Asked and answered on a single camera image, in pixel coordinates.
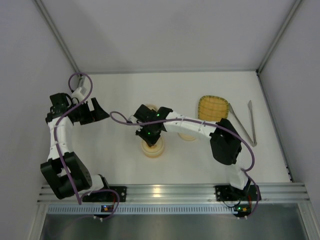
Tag metal tongs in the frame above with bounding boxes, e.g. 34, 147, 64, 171
227, 100, 258, 147

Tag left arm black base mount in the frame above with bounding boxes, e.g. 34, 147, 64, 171
82, 185, 127, 203

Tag orange lunch box bowl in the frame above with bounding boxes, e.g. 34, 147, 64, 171
140, 135, 166, 159

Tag cream lid with pink knob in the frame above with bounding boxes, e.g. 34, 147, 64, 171
178, 133, 197, 142

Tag pink lunch box bowl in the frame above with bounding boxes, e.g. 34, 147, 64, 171
145, 104, 158, 112

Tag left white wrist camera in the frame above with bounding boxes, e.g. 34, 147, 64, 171
71, 86, 88, 102

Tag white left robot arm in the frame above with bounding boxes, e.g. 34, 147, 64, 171
40, 93, 110, 200

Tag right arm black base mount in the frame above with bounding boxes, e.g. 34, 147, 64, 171
214, 185, 262, 202

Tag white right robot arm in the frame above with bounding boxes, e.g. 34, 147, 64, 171
130, 104, 250, 191

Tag aluminium frame post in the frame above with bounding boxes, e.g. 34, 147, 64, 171
256, 0, 304, 76
32, 0, 80, 72

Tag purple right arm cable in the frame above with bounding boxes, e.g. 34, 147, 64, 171
109, 110, 262, 219

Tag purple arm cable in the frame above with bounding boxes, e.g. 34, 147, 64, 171
54, 72, 121, 221
109, 110, 262, 219

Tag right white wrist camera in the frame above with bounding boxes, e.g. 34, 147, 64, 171
128, 115, 138, 124

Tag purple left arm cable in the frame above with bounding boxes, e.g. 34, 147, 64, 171
54, 72, 121, 221

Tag right aluminium frame post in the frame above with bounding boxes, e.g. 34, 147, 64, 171
256, 0, 304, 76

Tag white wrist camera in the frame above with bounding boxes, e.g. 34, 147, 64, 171
71, 86, 88, 102
128, 115, 138, 124

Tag left aluminium frame post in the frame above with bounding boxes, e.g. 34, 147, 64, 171
32, 0, 80, 72

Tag slotted grey cable duct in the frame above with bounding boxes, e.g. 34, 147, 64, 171
46, 203, 305, 216

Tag woven bamboo tray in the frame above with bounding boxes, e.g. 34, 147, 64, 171
197, 95, 229, 122

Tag aluminium front rail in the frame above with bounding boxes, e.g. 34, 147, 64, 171
36, 182, 311, 205

